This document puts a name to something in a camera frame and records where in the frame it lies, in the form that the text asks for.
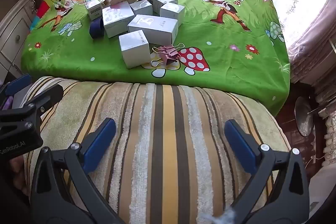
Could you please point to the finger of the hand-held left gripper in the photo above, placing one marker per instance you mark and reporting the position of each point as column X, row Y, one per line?
column 50, row 94
column 18, row 83

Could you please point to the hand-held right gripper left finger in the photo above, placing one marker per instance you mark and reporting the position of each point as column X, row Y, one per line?
column 101, row 145

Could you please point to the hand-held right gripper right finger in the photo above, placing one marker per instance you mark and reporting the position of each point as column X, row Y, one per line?
column 241, row 146

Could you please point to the pile of small cartons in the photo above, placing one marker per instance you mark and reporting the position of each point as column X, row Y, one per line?
column 153, row 27

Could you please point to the cream bedside cabinet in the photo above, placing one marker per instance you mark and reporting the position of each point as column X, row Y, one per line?
column 13, row 35

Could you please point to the striped cushion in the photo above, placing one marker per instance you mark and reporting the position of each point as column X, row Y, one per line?
column 162, row 148

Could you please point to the round metal dish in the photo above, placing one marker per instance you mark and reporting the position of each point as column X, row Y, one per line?
column 304, row 116

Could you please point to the dark blue small item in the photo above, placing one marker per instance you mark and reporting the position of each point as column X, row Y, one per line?
column 95, row 28

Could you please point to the green cartoon printed sheet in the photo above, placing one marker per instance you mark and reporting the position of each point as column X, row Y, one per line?
column 210, row 56

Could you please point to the pink binder clip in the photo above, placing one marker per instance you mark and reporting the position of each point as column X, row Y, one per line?
column 168, row 54

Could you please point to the pink floral curtain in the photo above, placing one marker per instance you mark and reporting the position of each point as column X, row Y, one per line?
column 315, row 43

